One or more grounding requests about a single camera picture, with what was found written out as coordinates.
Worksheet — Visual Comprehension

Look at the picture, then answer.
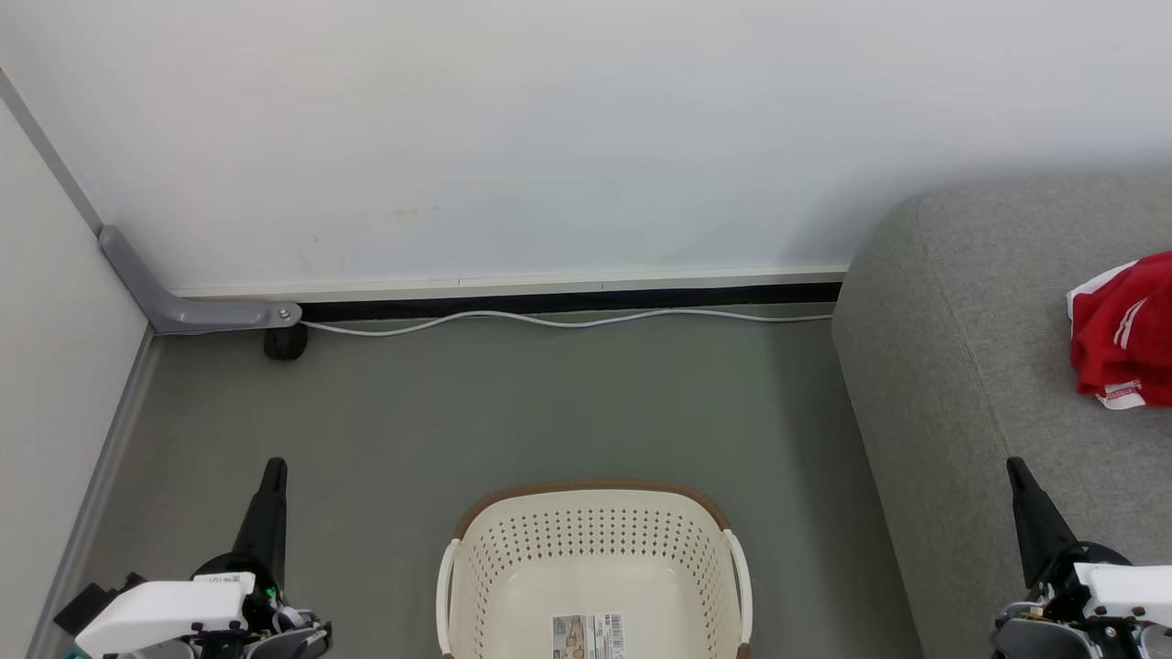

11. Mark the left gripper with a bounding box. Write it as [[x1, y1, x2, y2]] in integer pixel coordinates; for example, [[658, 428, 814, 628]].
[[191, 457, 288, 633]]

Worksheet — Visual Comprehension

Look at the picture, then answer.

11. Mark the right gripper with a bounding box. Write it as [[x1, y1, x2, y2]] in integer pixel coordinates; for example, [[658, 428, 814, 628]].
[[1006, 457, 1135, 619]]

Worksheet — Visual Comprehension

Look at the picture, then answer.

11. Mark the red and white shirt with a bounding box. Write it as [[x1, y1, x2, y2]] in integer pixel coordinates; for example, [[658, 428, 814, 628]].
[[1067, 252, 1172, 411]]

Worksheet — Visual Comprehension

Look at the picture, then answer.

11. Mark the grey fabric sofa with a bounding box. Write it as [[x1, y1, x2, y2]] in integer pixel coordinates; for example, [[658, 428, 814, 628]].
[[831, 174, 1172, 659]]

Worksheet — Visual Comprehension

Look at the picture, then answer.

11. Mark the black caster wheel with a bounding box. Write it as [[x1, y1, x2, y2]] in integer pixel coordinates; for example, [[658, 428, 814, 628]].
[[264, 325, 309, 362]]

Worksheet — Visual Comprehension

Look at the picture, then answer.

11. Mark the grey metal partition foot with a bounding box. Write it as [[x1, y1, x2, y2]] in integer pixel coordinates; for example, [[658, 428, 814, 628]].
[[99, 224, 303, 333]]

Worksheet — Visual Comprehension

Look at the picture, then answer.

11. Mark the cream perforated laundry basket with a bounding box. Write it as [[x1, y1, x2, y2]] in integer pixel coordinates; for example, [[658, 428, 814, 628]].
[[436, 480, 754, 659]]

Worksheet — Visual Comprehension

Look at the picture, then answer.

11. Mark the paper label sticker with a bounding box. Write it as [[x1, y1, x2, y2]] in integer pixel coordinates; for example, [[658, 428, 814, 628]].
[[552, 613, 626, 659]]

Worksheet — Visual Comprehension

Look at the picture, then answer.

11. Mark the dark baseboard strip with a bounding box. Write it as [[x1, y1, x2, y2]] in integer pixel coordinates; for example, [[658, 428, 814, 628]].
[[298, 283, 841, 322]]

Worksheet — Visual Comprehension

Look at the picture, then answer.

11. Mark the white floor cable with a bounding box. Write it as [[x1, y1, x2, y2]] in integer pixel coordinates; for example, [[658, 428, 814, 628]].
[[300, 309, 834, 338]]

